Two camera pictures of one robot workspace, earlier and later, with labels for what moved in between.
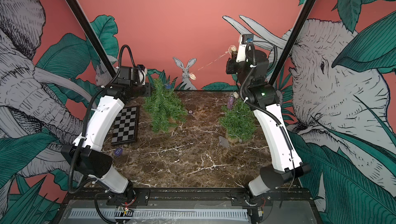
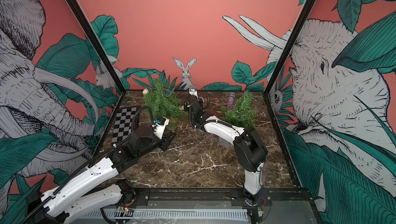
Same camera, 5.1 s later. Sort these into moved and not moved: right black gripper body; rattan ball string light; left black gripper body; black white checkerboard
Moved: left black gripper body; right black gripper body; rattan ball string light
Not moved: black white checkerboard
